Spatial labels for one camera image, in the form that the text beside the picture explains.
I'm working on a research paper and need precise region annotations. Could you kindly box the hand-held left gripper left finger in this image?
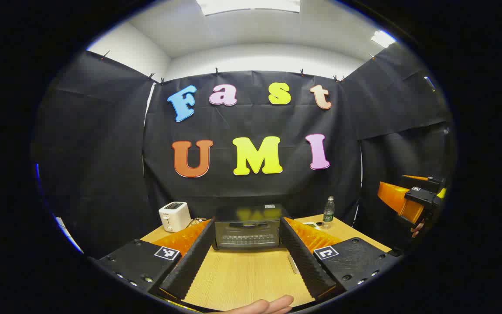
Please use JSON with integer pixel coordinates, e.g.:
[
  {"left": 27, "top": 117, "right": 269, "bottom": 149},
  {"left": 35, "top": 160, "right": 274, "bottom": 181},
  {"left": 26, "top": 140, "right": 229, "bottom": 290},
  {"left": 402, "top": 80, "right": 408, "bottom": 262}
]
[{"left": 88, "top": 217, "right": 216, "bottom": 306}]

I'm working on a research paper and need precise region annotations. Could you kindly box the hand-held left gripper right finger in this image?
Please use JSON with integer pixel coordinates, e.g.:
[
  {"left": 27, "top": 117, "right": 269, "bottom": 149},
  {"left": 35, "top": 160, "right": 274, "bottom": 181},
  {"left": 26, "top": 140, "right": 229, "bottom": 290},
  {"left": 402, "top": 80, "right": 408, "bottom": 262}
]
[{"left": 279, "top": 216, "right": 404, "bottom": 301}]

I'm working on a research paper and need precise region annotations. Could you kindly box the black electric oven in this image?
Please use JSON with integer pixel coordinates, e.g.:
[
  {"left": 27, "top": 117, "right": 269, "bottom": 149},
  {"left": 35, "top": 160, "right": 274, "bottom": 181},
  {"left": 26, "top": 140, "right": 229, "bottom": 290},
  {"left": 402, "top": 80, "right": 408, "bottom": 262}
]
[{"left": 210, "top": 204, "right": 290, "bottom": 251}]

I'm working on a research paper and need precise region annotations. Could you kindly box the white toaster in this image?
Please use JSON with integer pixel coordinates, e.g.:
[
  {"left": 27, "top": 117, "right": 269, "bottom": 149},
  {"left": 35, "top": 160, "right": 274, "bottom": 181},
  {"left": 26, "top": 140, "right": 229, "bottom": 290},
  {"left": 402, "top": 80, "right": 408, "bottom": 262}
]
[{"left": 159, "top": 201, "right": 192, "bottom": 232}]

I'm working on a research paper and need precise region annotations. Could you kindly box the clear plastic water bottle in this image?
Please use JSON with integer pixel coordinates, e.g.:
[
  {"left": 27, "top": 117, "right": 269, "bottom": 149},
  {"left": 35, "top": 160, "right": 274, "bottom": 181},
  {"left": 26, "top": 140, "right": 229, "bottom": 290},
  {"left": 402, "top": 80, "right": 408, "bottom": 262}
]
[{"left": 322, "top": 196, "right": 336, "bottom": 229}]

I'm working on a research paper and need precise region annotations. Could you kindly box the small ceiling light panel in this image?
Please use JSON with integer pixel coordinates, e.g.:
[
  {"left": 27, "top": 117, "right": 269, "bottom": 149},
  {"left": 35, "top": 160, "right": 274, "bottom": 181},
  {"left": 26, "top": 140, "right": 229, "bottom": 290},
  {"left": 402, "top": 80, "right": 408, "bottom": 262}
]
[{"left": 370, "top": 30, "right": 396, "bottom": 48}]

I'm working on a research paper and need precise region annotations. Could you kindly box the large ceiling light panel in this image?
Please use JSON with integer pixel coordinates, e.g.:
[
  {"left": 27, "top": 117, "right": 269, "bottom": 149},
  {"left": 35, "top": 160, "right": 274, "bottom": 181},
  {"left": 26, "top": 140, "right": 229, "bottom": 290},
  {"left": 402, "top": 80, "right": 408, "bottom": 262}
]
[{"left": 196, "top": 0, "right": 302, "bottom": 17}]

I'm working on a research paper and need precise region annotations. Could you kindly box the oven wire rack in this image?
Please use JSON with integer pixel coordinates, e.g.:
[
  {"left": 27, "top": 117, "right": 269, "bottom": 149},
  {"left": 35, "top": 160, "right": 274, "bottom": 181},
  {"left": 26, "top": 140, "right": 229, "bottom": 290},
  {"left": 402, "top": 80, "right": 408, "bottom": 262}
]
[{"left": 221, "top": 234, "right": 278, "bottom": 247}]

